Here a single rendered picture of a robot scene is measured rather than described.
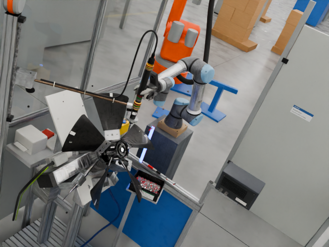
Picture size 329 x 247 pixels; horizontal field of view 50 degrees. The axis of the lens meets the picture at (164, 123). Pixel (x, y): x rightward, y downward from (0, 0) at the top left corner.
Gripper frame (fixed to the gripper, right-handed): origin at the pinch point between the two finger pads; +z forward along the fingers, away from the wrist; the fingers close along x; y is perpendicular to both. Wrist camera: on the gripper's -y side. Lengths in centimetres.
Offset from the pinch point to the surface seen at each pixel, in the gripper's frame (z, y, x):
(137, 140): -15.2, 40.3, -2.2
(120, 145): 6.6, 34.2, -3.7
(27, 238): 19, 150, 41
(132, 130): -20.8, 39.7, 7.0
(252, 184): -38, 34, -76
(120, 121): -2.0, 26.3, 6.6
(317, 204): -187, 105, -129
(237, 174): -38, 34, -65
